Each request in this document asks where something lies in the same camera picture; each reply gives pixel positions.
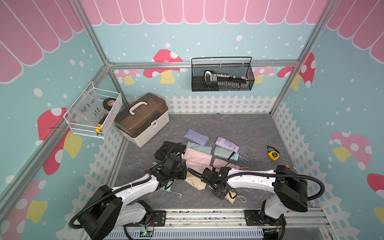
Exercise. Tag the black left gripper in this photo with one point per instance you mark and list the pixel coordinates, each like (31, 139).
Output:
(183, 170)

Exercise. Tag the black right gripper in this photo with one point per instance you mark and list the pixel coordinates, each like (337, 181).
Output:
(220, 196)

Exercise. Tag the pink sleeved umbrella front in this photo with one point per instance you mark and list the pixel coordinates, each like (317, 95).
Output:
(218, 163)

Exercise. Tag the pink sleeve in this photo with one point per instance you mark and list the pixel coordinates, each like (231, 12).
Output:
(197, 166)
(197, 157)

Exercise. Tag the mint green sleeved umbrella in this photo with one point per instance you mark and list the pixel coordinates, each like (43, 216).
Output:
(226, 154)

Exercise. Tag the mint green sleeve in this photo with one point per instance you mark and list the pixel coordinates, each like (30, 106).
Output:
(200, 148)

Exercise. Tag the lilac sleeved umbrella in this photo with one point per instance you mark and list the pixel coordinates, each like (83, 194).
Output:
(226, 144)

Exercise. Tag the lilac sleeve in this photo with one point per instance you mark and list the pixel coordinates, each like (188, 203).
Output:
(196, 137)

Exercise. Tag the beige sleeve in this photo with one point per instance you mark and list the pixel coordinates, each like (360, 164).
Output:
(195, 182)

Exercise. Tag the beige sleeved umbrella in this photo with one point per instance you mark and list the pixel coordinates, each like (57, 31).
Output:
(232, 196)

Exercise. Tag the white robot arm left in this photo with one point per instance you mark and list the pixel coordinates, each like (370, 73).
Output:
(110, 208)

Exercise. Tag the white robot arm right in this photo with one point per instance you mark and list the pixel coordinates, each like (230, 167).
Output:
(292, 191)

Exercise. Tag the brown lidded white toolbox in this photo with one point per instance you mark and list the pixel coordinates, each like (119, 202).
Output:
(143, 119)

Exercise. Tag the yellow tape measure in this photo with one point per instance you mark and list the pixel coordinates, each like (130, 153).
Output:
(273, 153)

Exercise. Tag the yellow black tool in bin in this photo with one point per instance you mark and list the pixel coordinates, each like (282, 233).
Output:
(98, 130)

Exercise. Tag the black tape roll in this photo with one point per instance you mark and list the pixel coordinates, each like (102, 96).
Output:
(109, 103)

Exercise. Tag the socket set in basket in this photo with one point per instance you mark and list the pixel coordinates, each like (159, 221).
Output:
(221, 81)

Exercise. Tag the clear acrylic wall bin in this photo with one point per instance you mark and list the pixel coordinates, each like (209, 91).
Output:
(84, 114)

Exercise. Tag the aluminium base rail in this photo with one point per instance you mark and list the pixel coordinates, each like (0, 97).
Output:
(227, 224)

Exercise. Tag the black wire wall basket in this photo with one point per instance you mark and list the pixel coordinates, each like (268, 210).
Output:
(236, 66)

